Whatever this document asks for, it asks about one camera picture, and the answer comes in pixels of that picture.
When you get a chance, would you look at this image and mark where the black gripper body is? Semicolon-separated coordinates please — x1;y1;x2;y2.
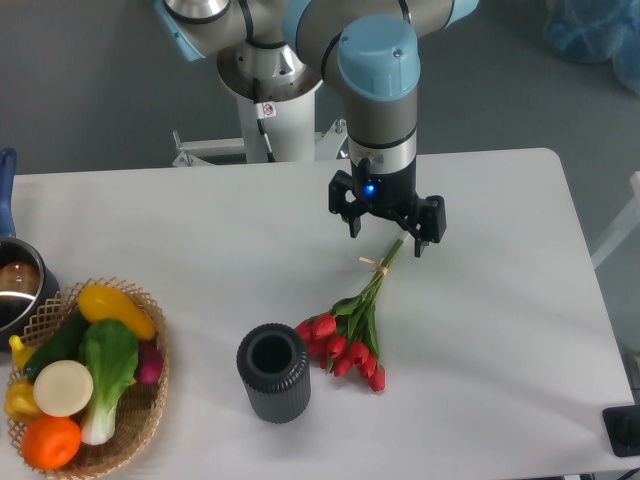
346;160;417;219

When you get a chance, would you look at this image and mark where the orange fruit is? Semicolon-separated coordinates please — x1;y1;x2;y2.
21;416;81;470

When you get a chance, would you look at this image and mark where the green bok choy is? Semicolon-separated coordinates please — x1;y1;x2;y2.
79;319;138;446

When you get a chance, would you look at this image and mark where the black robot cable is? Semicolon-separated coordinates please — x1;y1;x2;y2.
252;78;277;164

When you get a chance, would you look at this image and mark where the yellow bell pepper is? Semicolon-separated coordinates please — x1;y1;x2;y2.
4;379;43;425

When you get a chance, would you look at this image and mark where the black device at table edge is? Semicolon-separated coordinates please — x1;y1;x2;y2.
602;405;639;458

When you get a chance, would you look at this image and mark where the yellow squash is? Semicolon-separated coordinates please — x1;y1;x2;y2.
77;284;156;341

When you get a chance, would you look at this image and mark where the woven wicker basket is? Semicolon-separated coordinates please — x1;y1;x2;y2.
21;278;170;479

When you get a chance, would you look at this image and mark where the blue plastic bag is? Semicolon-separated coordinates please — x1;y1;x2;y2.
543;1;639;94

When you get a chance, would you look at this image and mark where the purple red onion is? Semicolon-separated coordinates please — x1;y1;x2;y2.
134;342;164;385

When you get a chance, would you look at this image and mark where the dark green cucumber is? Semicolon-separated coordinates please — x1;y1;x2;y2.
23;310;90;383

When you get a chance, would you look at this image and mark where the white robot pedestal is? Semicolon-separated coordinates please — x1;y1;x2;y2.
172;85;349;167

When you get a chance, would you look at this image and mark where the white frame at right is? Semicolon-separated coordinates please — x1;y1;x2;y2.
590;171;639;269

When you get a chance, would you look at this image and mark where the dark grey ribbed vase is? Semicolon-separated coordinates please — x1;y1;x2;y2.
236;323;311;424

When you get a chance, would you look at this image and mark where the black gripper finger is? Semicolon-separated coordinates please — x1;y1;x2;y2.
328;172;368;237
394;194;446;257

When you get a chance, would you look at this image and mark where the red tulip bouquet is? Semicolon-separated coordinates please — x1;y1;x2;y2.
295;237;405;393

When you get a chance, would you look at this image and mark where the cream round bun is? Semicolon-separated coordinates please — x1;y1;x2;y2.
33;360;93;417

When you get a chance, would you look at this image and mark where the dark pot with blue handle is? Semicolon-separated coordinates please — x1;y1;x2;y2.
1;148;59;352

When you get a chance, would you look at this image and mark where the yellow banana tip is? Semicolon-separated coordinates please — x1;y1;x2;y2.
9;335;36;371

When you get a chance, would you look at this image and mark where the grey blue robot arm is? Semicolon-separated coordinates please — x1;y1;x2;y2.
155;1;476;250

